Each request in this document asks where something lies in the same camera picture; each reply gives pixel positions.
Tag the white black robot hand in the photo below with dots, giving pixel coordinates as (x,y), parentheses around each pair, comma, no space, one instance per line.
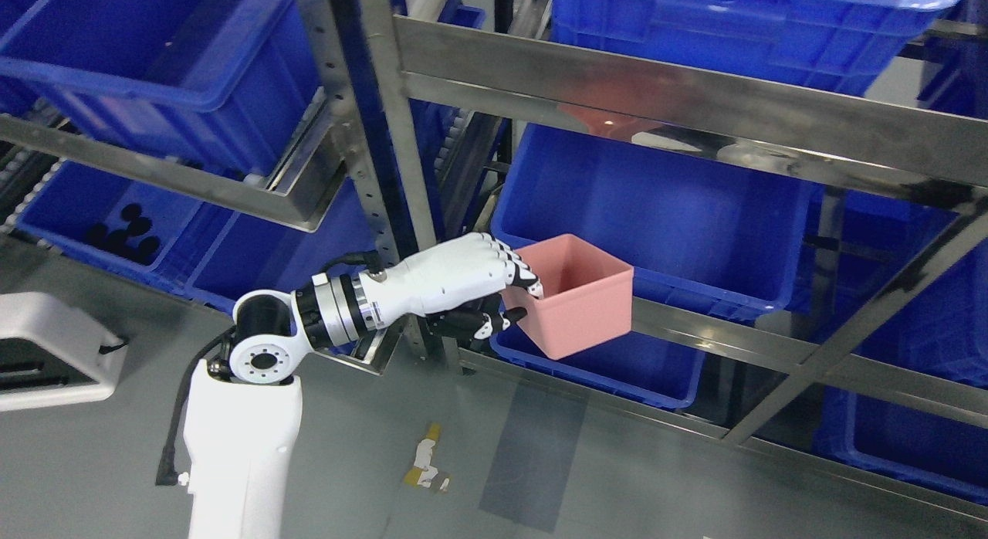
(441,282)

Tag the pink plastic storage box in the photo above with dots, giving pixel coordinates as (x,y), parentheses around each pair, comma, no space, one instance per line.
(587,296)

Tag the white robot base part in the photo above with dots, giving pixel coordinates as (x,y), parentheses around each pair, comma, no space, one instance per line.
(54,354)

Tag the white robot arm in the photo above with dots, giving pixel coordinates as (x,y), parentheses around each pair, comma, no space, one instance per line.
(237,413)

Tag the steel shelf rack left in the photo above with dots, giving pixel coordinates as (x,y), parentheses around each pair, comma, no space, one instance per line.
(234,174)

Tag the steel shelf rack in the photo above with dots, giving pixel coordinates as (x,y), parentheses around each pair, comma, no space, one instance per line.
(234,174)
(928,157)

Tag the steel shelf rack right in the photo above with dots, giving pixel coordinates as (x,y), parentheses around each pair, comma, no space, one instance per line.
(928,157)

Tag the blue bin middle shelf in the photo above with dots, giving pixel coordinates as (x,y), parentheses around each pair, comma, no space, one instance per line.
(709,237)

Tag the blue bin lower centre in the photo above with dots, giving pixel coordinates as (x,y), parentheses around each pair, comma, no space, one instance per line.
(637,367)

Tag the yellow tape on floor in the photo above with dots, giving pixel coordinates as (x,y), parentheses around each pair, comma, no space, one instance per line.
(423,472)

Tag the blue bin with black parts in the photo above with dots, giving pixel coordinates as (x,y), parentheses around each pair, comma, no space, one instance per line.
(147,234)

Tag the large blue bin upper left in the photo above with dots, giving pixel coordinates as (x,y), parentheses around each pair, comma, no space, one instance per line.
(218,82)

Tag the blue bin top right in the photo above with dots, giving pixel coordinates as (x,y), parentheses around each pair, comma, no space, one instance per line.
(839,46)

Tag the blue bin bottom right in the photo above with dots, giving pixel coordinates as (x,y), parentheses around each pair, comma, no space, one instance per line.
(906,444)

